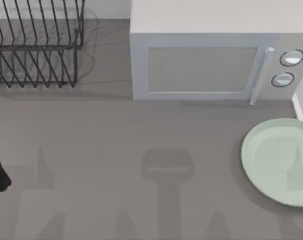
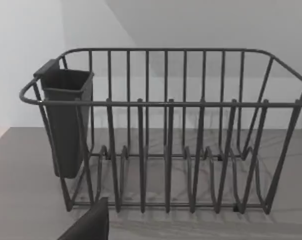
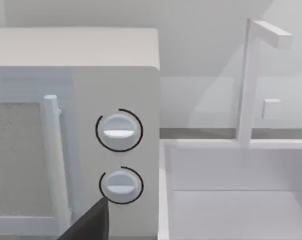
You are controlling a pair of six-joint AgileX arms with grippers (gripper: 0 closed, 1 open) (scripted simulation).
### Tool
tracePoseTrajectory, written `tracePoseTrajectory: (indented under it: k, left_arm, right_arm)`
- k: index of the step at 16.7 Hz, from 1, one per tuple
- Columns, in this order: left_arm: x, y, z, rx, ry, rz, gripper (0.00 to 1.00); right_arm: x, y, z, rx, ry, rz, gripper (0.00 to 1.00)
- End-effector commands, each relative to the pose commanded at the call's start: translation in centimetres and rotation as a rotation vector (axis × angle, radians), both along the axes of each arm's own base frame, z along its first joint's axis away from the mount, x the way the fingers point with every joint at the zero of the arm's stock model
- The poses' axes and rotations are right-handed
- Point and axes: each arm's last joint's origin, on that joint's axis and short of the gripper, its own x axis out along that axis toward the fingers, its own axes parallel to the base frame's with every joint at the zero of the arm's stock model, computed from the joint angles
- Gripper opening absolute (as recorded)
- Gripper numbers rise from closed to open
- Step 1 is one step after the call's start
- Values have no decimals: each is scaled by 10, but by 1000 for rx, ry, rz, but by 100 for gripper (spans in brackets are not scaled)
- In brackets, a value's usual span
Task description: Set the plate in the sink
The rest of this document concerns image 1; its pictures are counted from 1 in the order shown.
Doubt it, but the pale microwave door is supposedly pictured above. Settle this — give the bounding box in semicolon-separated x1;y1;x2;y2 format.
132;33;276;102

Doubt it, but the pale microwave oven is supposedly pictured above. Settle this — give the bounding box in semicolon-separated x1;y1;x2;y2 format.
129;0;303;106

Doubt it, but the pale green plate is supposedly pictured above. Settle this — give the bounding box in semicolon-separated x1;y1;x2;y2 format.
241;118;303;208

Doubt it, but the small microwave knob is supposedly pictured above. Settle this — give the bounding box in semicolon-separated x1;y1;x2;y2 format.
271;71;295;88

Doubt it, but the large microwave knob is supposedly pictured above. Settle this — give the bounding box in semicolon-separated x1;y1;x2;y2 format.
279;49;303;67

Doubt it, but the dark wire dish rack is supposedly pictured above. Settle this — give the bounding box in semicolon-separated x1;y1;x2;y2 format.
0;0;87;89

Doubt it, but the pale microwave door handle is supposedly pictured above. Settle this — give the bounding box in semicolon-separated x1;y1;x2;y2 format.
249;46;275;106

